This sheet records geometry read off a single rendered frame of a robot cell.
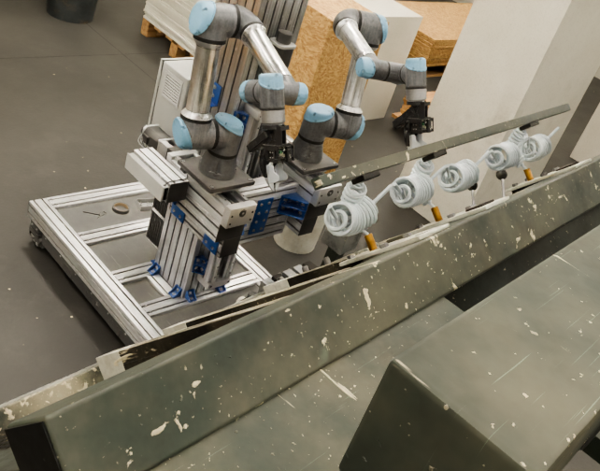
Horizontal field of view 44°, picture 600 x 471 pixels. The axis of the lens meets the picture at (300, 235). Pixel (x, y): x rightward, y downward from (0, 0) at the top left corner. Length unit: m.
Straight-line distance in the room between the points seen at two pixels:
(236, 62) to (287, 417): 2.18
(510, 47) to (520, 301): 4.44
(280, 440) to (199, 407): 0.11
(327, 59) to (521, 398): 4.19
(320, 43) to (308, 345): 3.63
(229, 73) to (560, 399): 2.64
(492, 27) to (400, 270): 3.92
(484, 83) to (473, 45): 0.26
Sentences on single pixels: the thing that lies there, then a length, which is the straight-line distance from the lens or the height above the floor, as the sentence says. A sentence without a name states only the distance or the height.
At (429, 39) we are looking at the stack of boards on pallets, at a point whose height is 0.41.
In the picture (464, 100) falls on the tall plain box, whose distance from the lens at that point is 5.12.
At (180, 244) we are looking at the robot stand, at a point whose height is 0.48.
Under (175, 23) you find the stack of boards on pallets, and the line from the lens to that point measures 6.60.
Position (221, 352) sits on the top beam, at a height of 1.85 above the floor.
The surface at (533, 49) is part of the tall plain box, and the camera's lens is 4.86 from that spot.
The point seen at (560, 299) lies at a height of 2.20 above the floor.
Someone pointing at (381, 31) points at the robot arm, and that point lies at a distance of 3.16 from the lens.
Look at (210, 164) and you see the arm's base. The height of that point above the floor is 1.09.
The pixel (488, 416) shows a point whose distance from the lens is 0.42.
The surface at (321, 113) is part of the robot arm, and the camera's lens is 3.13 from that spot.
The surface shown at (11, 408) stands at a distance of 2.07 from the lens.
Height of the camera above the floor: 2.46
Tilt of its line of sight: 32 degrees down
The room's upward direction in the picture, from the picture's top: 20 degrees clockwise
